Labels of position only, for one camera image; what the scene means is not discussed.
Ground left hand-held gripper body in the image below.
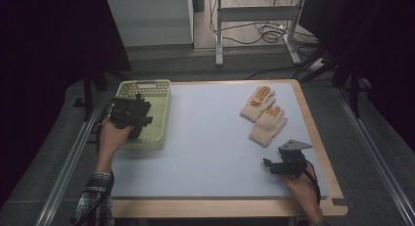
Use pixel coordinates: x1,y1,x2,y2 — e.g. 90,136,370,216
108,98,140,130

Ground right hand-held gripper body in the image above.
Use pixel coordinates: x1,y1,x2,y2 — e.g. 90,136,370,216
276,139,313,180

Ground yellow-green plastic basket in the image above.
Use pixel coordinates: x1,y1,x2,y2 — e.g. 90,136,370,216
112,78,172,152

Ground person's left hand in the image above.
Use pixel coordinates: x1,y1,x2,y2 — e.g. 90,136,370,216
97,118,135,157

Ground person's right hand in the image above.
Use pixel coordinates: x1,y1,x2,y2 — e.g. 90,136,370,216
281,162,320,205

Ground cream glove with orange patches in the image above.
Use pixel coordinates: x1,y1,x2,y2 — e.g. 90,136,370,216
250,105,289,148
240,85,277,123

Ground black stand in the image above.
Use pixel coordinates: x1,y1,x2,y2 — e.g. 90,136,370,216
300,46,373,119
72,68,131,122

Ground grey foam mat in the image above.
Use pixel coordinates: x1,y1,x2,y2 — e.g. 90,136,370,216
110,82,329,201

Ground wooden table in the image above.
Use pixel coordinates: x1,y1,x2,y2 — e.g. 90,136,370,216
110,78,349,219

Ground white power strip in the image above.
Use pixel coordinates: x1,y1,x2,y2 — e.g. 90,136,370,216
307,58,326,72

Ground white cabinet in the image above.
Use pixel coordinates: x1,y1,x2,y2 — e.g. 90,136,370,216
107,0,195,48

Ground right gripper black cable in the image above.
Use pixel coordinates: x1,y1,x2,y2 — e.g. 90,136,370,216
304,161,322,205

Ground metal floor rail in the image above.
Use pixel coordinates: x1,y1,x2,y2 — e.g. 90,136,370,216
34,102,102,226
334,87,415,225

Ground black floor cables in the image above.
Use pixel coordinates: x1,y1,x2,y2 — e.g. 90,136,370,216
208,0,322,81

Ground white desk frame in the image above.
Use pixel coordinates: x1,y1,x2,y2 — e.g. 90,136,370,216
214,0,307,68

